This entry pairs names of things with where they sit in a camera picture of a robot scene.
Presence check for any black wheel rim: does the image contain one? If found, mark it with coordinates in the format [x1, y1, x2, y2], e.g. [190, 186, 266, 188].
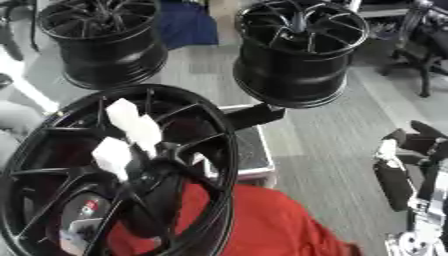
[231, 0, 373, 110]
[35, 0, 170, 91]

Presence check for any black platform with silver frame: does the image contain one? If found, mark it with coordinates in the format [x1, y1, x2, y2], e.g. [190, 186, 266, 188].
[199, 102, 289, 188]

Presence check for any black office chair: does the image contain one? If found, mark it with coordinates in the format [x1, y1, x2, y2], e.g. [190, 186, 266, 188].
[376, 0, 448, 99]

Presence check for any large black spoked wheel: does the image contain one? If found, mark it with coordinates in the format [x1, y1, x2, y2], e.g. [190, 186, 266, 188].
[0, 83, 242, 256]

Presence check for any blue fabric object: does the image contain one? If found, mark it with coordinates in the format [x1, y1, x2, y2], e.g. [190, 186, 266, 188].
[155, 0, 221, 51]

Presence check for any black chair frame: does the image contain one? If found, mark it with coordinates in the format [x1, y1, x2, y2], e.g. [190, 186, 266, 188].
[0, 0, 42, 63]

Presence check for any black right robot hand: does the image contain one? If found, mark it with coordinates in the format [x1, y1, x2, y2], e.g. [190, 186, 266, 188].
[371, 119, 448, 213]

